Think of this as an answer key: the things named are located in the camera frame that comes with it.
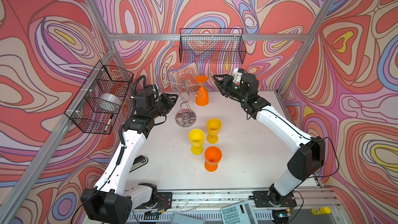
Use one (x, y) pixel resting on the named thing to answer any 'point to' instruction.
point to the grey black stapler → (139, 162)
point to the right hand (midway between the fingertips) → (212, 81)
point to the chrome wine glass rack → (185, 117)
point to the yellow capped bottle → (323, 210)
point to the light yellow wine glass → (197, 138)
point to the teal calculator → (239, 213)
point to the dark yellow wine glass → (213, 127)
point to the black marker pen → (109, 123)
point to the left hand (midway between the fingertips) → (180, 95)
